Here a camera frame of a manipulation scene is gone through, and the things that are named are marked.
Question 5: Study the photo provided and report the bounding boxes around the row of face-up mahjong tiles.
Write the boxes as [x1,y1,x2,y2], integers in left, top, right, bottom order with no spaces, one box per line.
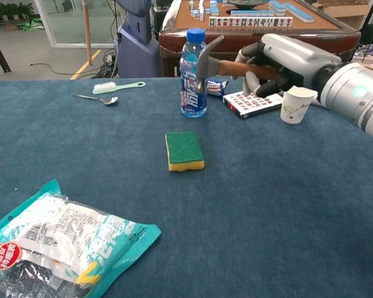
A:
[208,16,294,28]

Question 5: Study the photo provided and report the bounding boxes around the wooden pole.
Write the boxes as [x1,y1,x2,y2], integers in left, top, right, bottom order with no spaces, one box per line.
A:
[82,0,93,66]

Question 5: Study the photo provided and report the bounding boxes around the white paper cup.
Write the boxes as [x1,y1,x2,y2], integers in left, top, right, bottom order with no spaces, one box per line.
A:
[280,85,318,125]

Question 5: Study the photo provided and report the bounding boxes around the white framed glass partition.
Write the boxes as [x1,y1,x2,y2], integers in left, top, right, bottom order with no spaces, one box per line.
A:
[34,0,121,49]

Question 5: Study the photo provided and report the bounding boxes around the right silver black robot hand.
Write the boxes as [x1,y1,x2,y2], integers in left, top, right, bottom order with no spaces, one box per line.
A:
[231,33,343,99]

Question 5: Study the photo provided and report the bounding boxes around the teal plastic food package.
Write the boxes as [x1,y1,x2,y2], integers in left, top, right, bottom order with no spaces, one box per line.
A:
[0,179,162,298]

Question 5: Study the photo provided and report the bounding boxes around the white plastic basket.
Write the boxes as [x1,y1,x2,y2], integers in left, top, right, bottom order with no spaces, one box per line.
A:
[352,51,373,75]

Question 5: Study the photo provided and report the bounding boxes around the blue snack packet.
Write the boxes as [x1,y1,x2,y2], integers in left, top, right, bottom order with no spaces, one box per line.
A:
[206,79,230,97]

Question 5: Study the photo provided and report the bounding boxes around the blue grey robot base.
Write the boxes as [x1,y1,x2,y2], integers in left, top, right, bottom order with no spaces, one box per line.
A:
[115,0,161,78]

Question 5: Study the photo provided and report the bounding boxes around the blue felt table cover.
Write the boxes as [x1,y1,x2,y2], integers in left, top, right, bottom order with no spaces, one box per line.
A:
[0,74,373,298]

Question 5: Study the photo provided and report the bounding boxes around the mint green scrub brush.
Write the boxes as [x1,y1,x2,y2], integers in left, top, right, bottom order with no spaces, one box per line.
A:
[91,81,147,95]

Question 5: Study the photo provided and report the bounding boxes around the metal spoon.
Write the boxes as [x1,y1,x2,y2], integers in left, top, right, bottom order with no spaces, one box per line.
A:
[71,93,119,106]

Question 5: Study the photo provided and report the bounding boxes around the white box with tile print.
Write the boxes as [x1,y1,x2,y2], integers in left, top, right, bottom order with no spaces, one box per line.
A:
[223,89,284,120]

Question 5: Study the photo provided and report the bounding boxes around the wooden handle claw hammer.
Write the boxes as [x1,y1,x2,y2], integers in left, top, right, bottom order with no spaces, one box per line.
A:
[195,35,279,94]

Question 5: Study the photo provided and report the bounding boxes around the long blue backed tile row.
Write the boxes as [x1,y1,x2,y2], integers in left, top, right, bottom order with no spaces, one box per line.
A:
[285,2,315,23]

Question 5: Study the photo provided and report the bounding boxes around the bundle of black cables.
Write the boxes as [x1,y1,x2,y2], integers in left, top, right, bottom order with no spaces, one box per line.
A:
[94,48,121,79]

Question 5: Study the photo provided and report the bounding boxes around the cardboard box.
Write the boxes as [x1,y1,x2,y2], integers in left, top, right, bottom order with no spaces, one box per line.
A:
[310,0,373,32]

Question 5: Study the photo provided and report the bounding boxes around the green potted plants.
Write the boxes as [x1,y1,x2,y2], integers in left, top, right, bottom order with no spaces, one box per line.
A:
[0,2,35,22]

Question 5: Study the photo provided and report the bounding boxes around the short blue backed tile stack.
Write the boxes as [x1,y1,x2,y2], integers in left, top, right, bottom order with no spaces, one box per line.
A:
[269,0,287,13]

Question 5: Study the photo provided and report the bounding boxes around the flat blue backed tile row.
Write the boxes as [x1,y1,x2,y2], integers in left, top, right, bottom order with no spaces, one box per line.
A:
[229,9,276,17]

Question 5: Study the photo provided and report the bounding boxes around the green yellow sponge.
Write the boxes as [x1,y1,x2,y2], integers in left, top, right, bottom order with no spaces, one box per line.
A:
[165,130,206,173]

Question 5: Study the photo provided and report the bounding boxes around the green cloth on floor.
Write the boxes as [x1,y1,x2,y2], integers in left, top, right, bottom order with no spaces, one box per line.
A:
[17,18,46,32]

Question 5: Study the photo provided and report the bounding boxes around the black tripod stand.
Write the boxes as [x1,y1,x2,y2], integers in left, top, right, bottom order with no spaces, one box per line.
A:
[357,0,373,44]

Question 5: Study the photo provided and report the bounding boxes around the brown mahjong table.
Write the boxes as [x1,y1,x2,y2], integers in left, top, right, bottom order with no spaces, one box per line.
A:
[158,0,361,78]

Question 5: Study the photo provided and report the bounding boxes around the blue capped drink bottle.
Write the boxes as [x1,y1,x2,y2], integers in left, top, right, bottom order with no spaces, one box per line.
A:
[178,27,211,119]

